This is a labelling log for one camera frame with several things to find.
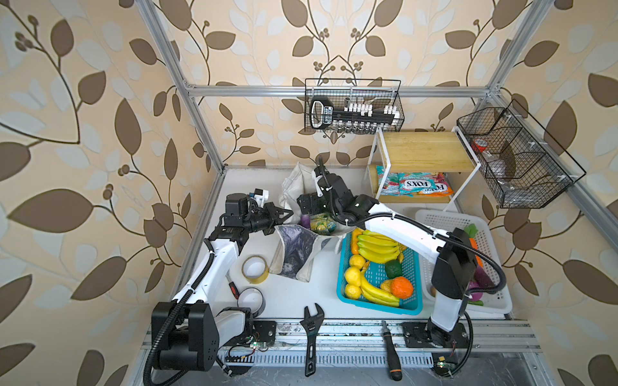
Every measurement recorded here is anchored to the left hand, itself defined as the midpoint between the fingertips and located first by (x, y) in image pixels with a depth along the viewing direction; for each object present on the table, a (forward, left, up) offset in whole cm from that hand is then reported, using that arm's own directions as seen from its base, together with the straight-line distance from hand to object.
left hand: (294, 212), depth 77 cm
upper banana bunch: (-2, -31, -19) cm, 36 cm away
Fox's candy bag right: (+16, -54, -5) cm, 56 cm away
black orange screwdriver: (-36, -31, -21) cm, 52 cm away
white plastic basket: (+8, -58, -16) cm, 61 cm away
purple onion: (-19, -60, -18) cm, 65 cm away
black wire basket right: (+13, -71, +11) cm, 73 cm away
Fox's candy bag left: (+16, -39, -3) cm, 42 cm away
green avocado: (-11, -34, -17) cm, 40 cm away
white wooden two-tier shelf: (+12, -40, +10) cm, 43 cm away
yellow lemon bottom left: (-19, -20, -18) cm, 33 cm away
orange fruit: (-18, -35, -14) cm, 42 cm away
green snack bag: (+3, -9, -11) cm, 14 cm away
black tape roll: (-25, +11, -23) cm, 36 cm away
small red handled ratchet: (-17, +22, -23) cm, 36 cm away
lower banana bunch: (-20, -27, -17) cm, 38 cm away
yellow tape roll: (-14, +13, -23) cm, 30 cm away
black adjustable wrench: (-28, -7, -22) cm, 36 cm away
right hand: (+7, -5, -1) cm, 8 cm away
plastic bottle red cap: (+19, -66, +8) cm, 69 cm away
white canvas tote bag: (-8, -1, -12) cm, 14 cm away
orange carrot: (+4, -66, -17) cm, 68 cm away
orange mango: (+1, -22, -19) cm, 28 cm away
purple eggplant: (+2, -3, -9) cm, 10 cm away
